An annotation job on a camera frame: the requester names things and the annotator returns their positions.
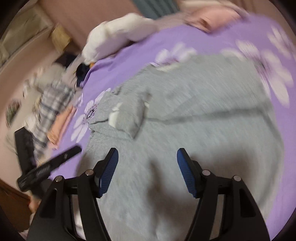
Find grey fleece garment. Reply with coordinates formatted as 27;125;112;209
79;55;284;240

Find folded orange pink clothes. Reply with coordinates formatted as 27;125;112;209
47;105;76;149

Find folded pink cream clothes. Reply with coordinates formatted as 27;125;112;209
184;3;249;33

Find person's left hand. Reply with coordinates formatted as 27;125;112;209
29;196;41;213

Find plaid grey pillow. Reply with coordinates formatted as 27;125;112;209
32;81;75;160

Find dark navy garment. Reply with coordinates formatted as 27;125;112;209
75;63;90;88

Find yellow tassel hanging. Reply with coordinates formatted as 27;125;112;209
51;24;72;53

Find white plush goose toy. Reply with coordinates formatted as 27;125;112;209
82;13;158;65

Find purple floral bed cover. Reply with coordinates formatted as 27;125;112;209
56;15;295;240

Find teal curtain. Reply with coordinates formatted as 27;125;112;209
132;0;180;20

